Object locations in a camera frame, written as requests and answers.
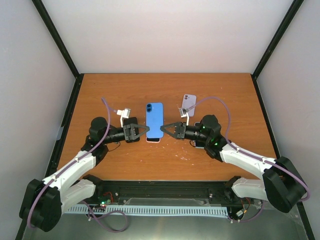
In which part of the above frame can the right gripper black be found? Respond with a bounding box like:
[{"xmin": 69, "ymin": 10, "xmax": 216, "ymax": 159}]
[{"xmin": 160, "ymin": 121, "xmax": 210, "ymax": 143}]

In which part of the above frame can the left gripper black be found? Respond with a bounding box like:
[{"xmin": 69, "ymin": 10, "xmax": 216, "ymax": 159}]
[{"xmin": 102, "ymin": 123, "xmax": 149, "ymax": 144}]

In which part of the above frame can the black phone case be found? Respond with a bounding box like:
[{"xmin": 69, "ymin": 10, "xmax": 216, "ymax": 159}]
[{"xmin": 123, "ymin": 117, "xmax": 140, "ymax": 143}]

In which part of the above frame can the pink phone case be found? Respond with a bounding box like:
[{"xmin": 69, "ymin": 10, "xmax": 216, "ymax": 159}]
[{"xmin": 145, "ymin": 137, "xmax": 161, "ymax": 144}]

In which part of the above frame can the blue phone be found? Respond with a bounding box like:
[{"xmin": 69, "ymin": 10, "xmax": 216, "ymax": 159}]
[{"xmin": 145, "ymin": 102, "xmax": 164, "ymax": 138}]

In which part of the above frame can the lavender phone case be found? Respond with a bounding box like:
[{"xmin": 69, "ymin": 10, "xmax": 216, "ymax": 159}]
[{"xmin": 181, "ymin": 93, "xmax": 197, "ymax": 117}]

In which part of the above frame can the light blue phone case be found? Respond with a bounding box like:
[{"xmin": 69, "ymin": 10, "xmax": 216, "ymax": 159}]
[{"xmin": 194, "ymin": 122, "xmax": 205, "ymax": 149}]

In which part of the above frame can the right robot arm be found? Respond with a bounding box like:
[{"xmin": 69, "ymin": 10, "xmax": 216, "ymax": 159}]
[{"xmin": 160, "ymin": 115, "xmax": 310, "ymax": 213}]

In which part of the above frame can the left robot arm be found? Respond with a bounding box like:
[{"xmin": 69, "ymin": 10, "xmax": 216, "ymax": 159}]
[{"xmin": 19, "ymin": 117, "xmax": 150, "ymax": 232}]

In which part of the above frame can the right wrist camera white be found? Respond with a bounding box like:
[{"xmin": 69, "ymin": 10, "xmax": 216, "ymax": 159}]
[{"xmin": 178, "ymin": 107, "xmax": 190, "ymax": 126}]

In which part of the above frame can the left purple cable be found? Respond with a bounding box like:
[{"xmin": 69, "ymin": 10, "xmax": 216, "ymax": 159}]
[{"xmin": 26, "ymin": 97, "xmax": 130, "ymax": 232}]

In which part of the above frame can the purple cable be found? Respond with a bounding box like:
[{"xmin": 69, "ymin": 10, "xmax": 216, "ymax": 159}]
[
  {"xmin": 26, "ymin": 97, "xmax": 130, "ymax": 232},
  {"xmin": 186, "ymin": 96, "xmax": 312, "ymax": 223}
]

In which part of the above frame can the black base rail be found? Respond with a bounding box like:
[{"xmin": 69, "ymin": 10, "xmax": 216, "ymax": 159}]
[{"xmin": 75, "ymin": 177, "xmax": 254, "ymax": 206}]

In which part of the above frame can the light blue cable duct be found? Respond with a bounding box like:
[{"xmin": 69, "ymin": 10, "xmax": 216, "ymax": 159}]
[{"xmin": 63, "ymin": 202, "xmax": 229, "ymax": 218}]

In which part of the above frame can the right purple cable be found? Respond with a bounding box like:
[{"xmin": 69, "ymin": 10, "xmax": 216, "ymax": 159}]
[{"xmin": 186, "ymin": 96, "xmax": 312, "ymax": 223}]

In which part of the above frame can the left black frame post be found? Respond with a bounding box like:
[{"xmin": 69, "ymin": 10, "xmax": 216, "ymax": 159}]
[{"xmin": 32, "ymin": 0, "xmax": 80, "ymax": 79}]

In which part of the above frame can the black frame post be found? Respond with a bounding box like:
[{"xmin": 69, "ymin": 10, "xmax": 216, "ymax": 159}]
[
  {"xmin": 251, "ymin": 0, "xmax": 304, "ymax": 81},
  {"xmin": 32, "ymin": 0, "xmax": 80, "ymax": 79}
]

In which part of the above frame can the right black frame post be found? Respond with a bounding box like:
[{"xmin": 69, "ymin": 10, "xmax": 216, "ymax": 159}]
[{"xmin": 251, "ymin": 0, "xmax": 304, "ymax": 81}]

